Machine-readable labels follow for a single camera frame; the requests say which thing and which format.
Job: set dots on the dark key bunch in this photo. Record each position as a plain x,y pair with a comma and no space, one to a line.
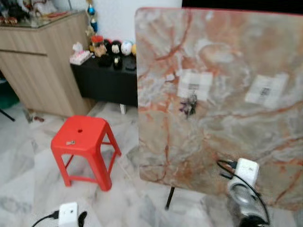
189,106

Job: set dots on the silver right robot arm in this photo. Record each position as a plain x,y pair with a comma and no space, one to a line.
241,196

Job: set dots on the single silver key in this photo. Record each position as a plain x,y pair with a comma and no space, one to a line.
71,142

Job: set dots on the red plastic stool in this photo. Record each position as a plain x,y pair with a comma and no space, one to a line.
83,135

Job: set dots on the black board stand leg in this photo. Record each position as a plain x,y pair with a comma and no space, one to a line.
169,198

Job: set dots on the small red floor toy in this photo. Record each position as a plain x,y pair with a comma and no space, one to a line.
38,118

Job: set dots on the black folding chair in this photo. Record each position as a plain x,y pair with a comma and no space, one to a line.
6,115

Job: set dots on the black low console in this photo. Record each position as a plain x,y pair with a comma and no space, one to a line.
106,85

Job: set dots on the green bin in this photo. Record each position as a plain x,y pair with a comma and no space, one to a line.
7,94

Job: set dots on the light wooden cabinet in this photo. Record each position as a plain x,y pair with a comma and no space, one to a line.
38,66

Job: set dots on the black wallet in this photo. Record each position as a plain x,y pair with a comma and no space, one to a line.
104,61

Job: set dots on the black tape dispenser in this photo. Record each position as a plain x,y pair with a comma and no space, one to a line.
117,62

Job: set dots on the flat black device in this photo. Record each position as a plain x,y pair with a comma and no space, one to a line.
130,65

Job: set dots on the white paper label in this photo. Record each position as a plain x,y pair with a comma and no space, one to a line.
266,90
195,84

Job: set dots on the marble pattern board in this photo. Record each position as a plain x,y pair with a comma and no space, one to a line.
227,132

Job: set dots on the pink tissue pack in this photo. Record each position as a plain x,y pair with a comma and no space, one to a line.
79,56

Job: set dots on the black mouse plush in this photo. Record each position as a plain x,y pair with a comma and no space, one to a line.
112,47

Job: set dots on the white round plush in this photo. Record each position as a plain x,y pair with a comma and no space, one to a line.
127,48

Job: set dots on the yellow round plush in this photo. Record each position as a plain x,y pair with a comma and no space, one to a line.
134,49

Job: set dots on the small gold trophy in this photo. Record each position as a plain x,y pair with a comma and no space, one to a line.
89,38

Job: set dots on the tall blue gold trophy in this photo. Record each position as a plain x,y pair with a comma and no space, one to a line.
91,14

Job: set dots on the red packet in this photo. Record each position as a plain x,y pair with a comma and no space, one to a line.
57,15

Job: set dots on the white robed figurine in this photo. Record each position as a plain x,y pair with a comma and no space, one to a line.
42,6

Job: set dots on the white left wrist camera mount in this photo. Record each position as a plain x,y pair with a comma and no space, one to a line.
68,215

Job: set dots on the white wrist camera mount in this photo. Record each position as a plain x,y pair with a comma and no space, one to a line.
247,172
68,215

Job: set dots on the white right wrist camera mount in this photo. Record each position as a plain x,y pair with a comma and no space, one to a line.
247,172

